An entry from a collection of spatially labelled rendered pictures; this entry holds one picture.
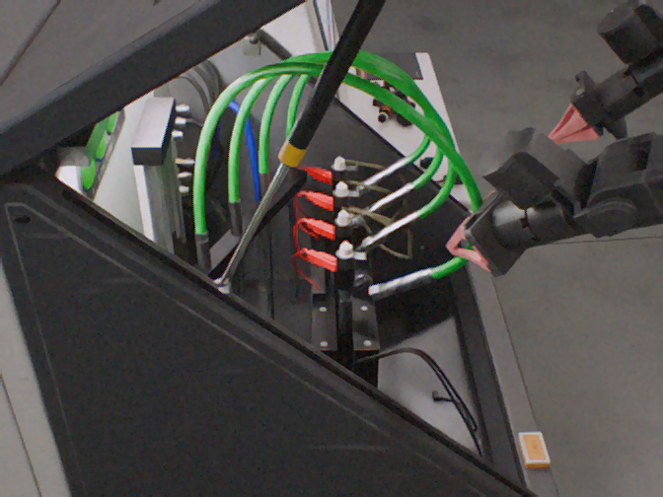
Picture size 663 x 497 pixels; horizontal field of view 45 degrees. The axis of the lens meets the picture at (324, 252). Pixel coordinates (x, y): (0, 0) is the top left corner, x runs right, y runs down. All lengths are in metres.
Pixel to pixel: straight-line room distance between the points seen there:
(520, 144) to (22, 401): 0.55
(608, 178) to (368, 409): 0.32
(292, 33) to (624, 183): 0.73
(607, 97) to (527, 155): 0.40
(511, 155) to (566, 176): 0.06
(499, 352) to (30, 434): 0.69
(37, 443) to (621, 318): 2.29
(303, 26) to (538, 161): 0.65
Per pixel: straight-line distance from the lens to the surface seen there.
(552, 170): 0.80
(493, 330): 1.29
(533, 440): 1.13
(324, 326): 1.23
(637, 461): 2.47
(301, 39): 1.36
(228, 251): 1.18
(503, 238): 0.90
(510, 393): 1.20
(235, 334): 0.77
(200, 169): 1.06
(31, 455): 0.93
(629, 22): 1.13
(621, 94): 1.17
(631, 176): 0.78
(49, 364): 0.83
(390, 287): 1.04
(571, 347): 2.74
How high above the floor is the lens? 1.80
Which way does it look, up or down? 36 degrees down
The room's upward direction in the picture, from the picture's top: straight up
